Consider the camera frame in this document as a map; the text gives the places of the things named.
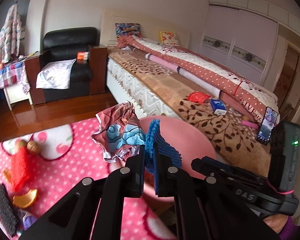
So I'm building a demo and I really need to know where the pink plastic trash bucket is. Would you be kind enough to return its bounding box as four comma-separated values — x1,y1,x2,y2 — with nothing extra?
110,116,217,204

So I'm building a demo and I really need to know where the blue foam net sleeve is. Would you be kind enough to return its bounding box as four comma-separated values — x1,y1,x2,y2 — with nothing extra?
145,119,182,175

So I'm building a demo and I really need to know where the colourful snack wrapper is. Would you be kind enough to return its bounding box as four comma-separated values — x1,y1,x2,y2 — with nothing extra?
90,101,146,163

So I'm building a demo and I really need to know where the red foam net sleeve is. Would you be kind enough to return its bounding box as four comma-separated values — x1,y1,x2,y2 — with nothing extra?
11,147,31,192

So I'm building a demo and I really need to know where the black foam net sleeve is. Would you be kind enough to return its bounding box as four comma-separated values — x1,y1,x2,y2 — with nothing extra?
0,183,20,237

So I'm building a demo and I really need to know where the person's right hand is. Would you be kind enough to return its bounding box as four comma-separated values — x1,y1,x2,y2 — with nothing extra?
263,213,295,237

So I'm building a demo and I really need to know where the blue white tissue pack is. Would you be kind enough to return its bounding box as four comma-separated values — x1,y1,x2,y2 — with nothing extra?
210,99,227,115

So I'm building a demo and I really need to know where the pink cylindrical object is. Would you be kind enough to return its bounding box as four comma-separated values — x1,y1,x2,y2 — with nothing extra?
241,120,259,129

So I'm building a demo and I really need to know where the small yellow ball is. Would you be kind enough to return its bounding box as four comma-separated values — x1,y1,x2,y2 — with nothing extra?
242,115,249,121

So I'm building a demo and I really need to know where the red snack bag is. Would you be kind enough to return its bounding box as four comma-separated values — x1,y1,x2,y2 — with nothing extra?
187,91,211,105

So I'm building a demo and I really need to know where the smartphone with lit screen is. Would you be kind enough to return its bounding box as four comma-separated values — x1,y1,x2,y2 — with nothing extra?
256,107,278,146

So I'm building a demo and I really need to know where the pink rolled bolster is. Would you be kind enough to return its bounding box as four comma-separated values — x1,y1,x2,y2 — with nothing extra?
128,45,229,101

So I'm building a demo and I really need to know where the bed with brown leaf cover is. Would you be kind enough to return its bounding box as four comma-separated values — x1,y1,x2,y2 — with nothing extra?
100,9,278,176

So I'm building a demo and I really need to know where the red white polka dot quilt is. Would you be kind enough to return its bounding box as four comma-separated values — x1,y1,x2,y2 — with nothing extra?
117,35,279,123

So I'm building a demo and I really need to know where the pink polka dot blanket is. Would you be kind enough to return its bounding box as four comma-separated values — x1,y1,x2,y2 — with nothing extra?
0,117,177,240

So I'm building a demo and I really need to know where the black leather armchair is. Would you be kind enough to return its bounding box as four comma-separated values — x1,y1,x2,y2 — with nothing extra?
25,27,108,105

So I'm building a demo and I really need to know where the walnut right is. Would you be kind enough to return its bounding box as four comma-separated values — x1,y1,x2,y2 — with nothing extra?
26,140,42,155

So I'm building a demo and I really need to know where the walnut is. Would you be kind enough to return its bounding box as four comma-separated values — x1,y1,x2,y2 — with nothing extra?
26,140,42,155
15,139,27,152

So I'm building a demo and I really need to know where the white floral pillow case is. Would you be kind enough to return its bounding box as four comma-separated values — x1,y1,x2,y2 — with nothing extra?
36,59,76,89

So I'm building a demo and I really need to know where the walnut left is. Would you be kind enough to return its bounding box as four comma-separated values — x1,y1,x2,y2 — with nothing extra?
15,139,27,152

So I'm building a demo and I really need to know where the small orange box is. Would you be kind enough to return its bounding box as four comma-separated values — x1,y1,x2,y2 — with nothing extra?
77,51,89,61

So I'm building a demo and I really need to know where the orange peel near piece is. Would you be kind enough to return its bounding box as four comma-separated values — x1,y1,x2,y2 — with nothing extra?
12,189,38,209

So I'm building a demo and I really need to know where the orange peel piece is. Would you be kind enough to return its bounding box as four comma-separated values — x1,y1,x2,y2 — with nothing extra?
12,189,38,209
2,168,12,184

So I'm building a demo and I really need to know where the yellow flower cushion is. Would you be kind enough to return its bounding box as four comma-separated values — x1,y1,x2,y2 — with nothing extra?
159,31,180,47

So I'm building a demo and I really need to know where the orange peel far piece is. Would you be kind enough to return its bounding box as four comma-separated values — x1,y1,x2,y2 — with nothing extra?
2,168,12,184

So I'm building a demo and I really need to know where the colourful cartoon pillow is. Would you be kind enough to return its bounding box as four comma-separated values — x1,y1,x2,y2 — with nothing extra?
115,23,142,37

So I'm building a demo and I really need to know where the white wardrobe with floral band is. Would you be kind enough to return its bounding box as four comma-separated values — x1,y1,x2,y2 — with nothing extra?
200,0,300,91

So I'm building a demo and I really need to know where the checkered cloth side table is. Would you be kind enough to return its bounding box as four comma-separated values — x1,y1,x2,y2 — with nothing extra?
0,60,33,110

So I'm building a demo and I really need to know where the hanging pastel puffer jacket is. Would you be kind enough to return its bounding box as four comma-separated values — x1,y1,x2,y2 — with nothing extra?
0,3,22,63

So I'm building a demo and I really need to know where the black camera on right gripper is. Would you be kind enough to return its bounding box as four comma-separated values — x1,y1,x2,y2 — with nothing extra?
268,121,300,194

